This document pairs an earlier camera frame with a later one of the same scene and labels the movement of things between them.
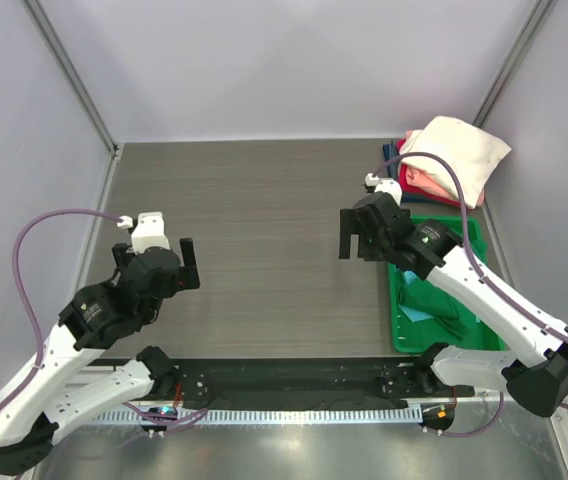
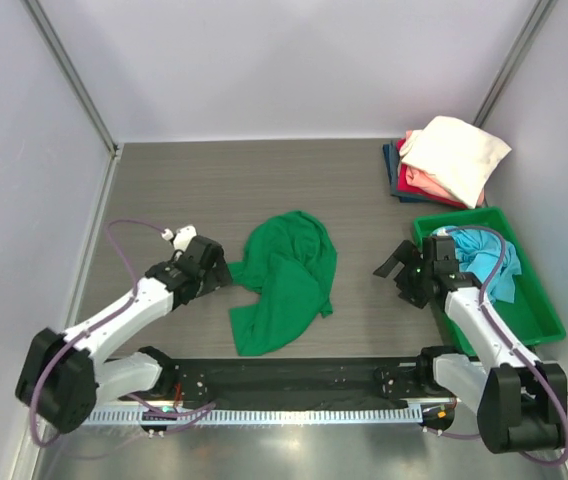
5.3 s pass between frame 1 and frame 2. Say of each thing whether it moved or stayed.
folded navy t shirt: stayed
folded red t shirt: stayed
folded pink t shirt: stayed
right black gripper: moved
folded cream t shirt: stayed
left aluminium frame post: stayed
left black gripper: moved
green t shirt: moved
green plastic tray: moved
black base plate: stayed
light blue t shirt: moved
